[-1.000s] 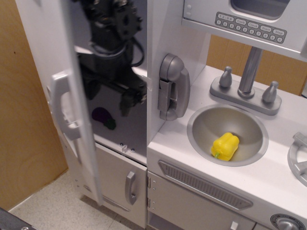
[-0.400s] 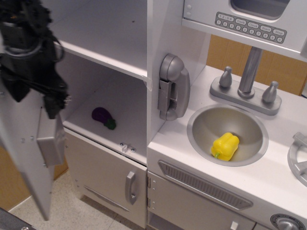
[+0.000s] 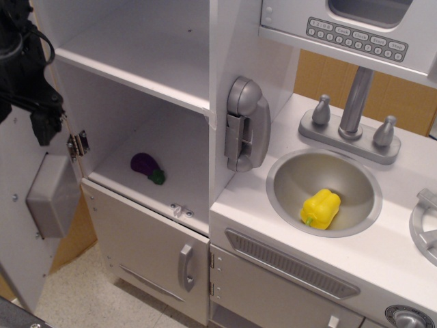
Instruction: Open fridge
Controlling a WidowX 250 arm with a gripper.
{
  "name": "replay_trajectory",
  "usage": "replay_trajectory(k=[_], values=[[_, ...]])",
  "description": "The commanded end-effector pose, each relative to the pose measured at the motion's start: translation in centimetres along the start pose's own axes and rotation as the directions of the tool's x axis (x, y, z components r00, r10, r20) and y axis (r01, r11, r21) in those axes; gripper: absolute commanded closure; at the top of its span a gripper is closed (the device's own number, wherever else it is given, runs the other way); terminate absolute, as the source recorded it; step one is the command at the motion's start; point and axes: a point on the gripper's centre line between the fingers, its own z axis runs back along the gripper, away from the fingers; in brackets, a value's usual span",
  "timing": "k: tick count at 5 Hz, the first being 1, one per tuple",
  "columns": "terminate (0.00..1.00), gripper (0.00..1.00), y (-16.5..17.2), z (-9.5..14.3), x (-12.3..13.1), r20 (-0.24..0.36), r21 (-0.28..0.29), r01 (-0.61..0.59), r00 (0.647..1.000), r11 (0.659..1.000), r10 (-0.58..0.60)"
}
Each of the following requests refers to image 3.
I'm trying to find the silver round sink bowl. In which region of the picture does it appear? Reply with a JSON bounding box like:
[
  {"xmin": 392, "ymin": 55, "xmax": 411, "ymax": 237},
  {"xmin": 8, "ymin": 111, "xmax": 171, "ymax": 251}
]
[{"xmin": 266, "ymin": 150, "xmax": 382, "ymax": 238}]

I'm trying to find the brown cardboard backing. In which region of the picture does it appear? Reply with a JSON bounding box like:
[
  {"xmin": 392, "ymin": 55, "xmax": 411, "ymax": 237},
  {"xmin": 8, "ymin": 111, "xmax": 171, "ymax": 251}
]
[{"xmin": 294, "ymin": 50, "xmax": 436, "ymax": 136}]

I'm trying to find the silver stove burner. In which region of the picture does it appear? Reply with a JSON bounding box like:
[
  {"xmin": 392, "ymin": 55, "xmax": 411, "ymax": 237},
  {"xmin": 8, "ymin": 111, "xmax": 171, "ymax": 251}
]
[{"xmin": 409, "ymin": 188, "xmax": 436, "ymax": 266}]

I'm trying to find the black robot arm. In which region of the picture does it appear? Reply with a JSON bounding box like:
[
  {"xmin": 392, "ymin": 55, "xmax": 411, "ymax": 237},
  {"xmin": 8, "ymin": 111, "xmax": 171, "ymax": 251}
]
[{"xmin": 1, "ymin": 1, "xmax": 64, "ymax": 146}]

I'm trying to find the silver oven knob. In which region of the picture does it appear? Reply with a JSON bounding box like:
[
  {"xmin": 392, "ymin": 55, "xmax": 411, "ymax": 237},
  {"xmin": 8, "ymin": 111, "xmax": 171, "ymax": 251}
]
[{"xmin": 385, "ymin": 305, "xmax": 435, "ymax": 328}]

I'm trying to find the white magnetic door catch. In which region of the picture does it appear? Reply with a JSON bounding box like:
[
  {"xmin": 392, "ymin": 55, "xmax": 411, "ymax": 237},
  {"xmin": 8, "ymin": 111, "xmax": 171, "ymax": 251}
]
[{"xmin": 170, "ymin": 203, "xmax": 194, "ymax": 219}]

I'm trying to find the white fridge door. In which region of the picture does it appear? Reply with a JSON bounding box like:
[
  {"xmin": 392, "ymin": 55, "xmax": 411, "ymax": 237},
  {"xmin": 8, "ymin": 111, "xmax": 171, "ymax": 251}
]
[{"xmin": 0, "ymin": 10, "xmax": 85, "ymax": 314}]

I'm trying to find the black case corner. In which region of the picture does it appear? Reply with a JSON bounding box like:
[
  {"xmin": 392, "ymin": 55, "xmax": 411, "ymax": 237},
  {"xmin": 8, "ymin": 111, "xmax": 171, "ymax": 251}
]
[{"xmin": 0, "ymin": 297, "xmax": 51, "ymax": 328}]

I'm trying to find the yellow toy bell pepper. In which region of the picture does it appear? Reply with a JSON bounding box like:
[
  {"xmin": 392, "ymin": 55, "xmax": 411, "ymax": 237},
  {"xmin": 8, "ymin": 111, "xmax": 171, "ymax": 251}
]
[{"xmin": 300, "ymin": 189, "xmax": 341, "ymax": 230}]

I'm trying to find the white toy kitchen cabinet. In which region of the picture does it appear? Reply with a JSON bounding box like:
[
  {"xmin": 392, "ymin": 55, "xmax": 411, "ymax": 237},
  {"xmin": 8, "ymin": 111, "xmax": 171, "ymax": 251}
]
[{"xmin": 34, "ymin": 1, "xmax": 436, "ymax": 327}]

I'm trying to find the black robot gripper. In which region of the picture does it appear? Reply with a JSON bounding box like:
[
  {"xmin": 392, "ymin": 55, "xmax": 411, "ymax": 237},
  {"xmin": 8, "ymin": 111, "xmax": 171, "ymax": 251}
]
[{"xmin": 0, "ymin": 21, "xmax": 64, "ymax": 146}]

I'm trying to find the silver lower door handle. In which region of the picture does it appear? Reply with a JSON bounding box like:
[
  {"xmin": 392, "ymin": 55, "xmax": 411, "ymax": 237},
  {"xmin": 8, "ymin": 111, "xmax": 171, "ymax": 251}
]
[{"xmin": 178, "ymin": 244, "xmax": 195, "ymax": 292}]

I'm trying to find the purple toy eggplant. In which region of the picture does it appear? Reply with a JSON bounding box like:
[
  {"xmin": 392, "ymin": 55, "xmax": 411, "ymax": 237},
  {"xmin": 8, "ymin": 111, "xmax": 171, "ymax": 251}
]
[{"xmin": 130, "ymin": 152, "xmax": 165, "ymax": 185}]

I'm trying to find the white lower freezer door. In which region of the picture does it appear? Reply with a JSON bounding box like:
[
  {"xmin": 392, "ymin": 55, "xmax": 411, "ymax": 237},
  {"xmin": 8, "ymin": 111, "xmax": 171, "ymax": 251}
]
[{"xmin": 81, "ymin": 179, "xmax": 209, "ymax": 325}]

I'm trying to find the silver door hinge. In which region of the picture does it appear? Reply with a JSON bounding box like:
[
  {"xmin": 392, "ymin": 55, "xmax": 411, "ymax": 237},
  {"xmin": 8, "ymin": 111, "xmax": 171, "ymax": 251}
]
[{"xmin": 66, "ymin": 130, "xmax": 91, "ymax": 162}]

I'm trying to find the brown wooden board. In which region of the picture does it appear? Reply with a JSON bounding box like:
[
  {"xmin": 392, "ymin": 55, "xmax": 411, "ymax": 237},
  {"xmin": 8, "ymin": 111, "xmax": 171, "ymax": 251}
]
[{"xmin": 0, "ymin": 194, "xmax": 98, "ymax": 301}]

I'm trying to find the grey toy wall phone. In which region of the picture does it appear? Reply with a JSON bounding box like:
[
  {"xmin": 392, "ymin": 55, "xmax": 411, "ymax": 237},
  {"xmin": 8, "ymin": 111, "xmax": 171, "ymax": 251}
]
[{"xmin": 225, "ymin": 77, "xmax": 270, "ymax": 172}]

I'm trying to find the silver toy faucet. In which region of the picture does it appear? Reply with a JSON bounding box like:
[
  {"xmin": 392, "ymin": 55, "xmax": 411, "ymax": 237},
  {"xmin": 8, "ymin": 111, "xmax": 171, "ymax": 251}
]
[{"xmin": 298, "ymin": 66, "xmax": 401, "ymax": 165}]

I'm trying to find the toy microwave with keypad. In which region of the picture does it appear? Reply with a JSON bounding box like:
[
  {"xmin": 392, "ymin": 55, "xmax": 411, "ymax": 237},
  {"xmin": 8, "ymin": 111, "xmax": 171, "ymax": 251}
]
[{"xmin": 259, "ymin": 1, "xmax": 436, "ymax": 87}]

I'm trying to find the silver ice water dispenser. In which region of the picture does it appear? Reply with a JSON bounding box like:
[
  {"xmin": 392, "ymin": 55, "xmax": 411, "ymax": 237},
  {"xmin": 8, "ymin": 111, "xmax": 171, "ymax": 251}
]
[{"xmin": 26, "ymin": 154, "xmax": 81, "ymax": 238}]

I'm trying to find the silver vent grille panel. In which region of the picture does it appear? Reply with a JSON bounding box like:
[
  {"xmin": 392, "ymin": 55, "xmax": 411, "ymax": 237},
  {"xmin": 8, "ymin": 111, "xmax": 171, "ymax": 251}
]
[{"xmin": 225, "ymin": 228, "xmax": 361, "ymax": 299}]

